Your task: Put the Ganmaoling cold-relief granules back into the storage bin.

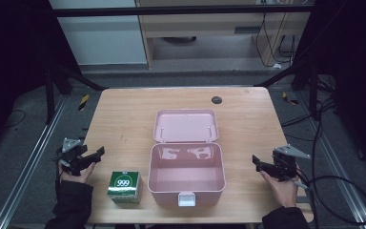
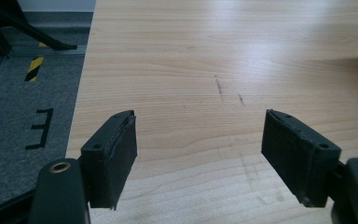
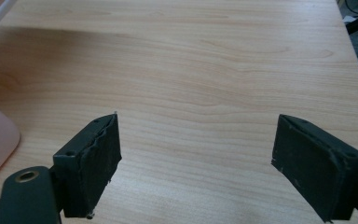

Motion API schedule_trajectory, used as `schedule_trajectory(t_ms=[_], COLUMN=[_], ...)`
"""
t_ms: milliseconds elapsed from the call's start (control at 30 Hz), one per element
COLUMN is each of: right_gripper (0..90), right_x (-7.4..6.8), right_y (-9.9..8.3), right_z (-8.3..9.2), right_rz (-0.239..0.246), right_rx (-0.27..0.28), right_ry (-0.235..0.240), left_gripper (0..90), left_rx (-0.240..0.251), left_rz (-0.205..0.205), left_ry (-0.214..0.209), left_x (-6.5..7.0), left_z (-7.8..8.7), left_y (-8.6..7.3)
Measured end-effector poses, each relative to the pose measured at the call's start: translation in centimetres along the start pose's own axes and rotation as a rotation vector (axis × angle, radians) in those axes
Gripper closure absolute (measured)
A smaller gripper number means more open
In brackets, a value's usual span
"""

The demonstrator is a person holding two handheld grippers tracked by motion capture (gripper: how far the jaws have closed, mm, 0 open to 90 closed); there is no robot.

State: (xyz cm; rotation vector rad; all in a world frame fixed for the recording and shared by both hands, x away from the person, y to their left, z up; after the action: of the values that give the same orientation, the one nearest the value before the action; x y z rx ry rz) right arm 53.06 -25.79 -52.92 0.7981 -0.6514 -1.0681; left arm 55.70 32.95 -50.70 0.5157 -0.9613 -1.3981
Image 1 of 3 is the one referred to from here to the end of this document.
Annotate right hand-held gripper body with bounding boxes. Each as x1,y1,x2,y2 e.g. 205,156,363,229
270,144,313,183

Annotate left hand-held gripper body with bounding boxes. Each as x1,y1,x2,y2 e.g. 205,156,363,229
56,136,89,177

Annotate green medicine box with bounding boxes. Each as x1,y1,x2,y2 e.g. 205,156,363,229
107,170,143,205

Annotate pink storage box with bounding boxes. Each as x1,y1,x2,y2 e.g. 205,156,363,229
147,109,227,208

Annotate person's left hand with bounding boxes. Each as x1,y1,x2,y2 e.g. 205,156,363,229
57,161,97,185

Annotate person's right hand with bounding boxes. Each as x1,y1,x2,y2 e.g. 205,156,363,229
259,170,300,209

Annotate yellow black tape strip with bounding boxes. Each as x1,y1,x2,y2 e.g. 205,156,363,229
281,91,299,106
77,94,91,112

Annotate black metal stand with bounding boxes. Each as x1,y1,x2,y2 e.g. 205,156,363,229
254,53,320,121
42,60,108,126

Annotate white cabinet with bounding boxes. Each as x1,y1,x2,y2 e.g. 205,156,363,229
48,0,150,67

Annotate light wooden desk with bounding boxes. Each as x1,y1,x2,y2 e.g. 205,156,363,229
135,0,313,70

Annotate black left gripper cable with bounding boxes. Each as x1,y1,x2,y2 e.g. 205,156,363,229
54,156,62,204

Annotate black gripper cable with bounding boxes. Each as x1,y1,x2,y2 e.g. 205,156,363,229
54,156,62,204
292,127,366,226

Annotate aluminium floor rail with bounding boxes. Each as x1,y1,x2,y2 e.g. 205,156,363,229
296,92,366,229
0,94,70,229

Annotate thin black floor cable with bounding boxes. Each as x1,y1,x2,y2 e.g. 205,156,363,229
0,109,28,130

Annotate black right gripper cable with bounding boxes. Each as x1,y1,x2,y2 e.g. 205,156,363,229
292,127,366,226

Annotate black floor cables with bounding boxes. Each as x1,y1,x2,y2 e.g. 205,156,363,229
280,74,339,142

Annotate black cables under desk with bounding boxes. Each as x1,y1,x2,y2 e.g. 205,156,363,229
254,12,301,69

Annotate black horizontal frame bar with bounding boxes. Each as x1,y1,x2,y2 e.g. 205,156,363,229
51,4,314,18

